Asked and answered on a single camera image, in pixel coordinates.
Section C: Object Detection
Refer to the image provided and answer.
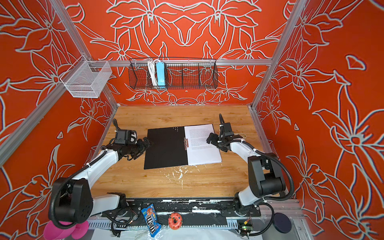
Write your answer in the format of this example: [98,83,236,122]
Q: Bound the paper sheet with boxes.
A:
[184,124,222,166]

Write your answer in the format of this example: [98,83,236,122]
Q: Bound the grey clip folder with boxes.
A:
[144,126,189,170]

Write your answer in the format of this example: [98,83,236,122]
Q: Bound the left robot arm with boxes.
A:
[49,120,151,230]

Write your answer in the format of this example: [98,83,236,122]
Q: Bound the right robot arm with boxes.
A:
[207,114,295,216]

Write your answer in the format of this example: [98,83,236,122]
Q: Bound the blue candy bag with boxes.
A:
[141,204,162,238]

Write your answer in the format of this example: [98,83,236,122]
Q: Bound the red toy wheel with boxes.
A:
[168,213,183,230]

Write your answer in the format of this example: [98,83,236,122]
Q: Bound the clear plastic bin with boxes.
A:
[60,56,112,98]

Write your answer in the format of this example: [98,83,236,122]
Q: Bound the blue white box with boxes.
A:
[156,62,166,88]

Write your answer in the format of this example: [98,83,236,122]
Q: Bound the small green circuit board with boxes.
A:
[238,218,255,238]

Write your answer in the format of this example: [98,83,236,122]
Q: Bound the dark round disc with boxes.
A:
[273,213,292,234]

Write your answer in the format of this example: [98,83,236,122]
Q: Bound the pink dumbbell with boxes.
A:
[43,221,89,240]

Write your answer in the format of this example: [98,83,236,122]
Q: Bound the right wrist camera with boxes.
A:
[219,123,235,139]

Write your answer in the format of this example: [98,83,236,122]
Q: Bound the white handled scissors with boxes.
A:
[235,133,247,139]

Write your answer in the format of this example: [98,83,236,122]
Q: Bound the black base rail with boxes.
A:
[101,197,262,218]

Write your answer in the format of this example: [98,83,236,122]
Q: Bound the black wire basket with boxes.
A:
[128,58,219,90]

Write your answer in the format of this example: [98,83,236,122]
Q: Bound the white cable bundle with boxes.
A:
[147,59,161,87]

